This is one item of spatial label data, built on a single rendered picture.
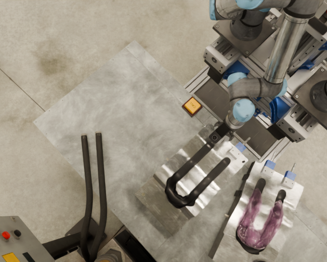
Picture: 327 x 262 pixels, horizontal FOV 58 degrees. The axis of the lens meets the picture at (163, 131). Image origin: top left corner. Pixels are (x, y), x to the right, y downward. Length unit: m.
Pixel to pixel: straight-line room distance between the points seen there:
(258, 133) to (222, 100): 0.36
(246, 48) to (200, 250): 0.97
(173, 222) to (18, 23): 2.21
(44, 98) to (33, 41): 0.53
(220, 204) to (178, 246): 0.28
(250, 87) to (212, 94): 1.11
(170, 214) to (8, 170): 1.48
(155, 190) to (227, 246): 0.40
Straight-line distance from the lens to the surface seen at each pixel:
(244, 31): 1.48
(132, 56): 1.69
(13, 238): 1.12
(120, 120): 1.55
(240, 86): 1.17
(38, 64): 2.72
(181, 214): 1.42
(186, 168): 1.40
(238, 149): 1.46
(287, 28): 1.07
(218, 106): 2.25
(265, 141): 2.27
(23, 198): 2.46
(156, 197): 1.42
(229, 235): 1.44
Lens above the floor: 2.28
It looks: 75 degrees down
